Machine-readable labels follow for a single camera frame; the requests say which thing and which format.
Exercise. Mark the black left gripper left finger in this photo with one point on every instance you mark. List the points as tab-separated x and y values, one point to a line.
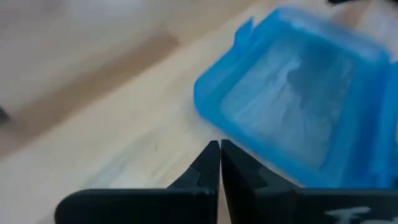
202	180

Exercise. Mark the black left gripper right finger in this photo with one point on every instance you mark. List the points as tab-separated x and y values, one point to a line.
248	193

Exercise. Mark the blue translucent plastic pencil case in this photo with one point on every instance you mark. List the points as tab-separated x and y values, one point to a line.
280	93

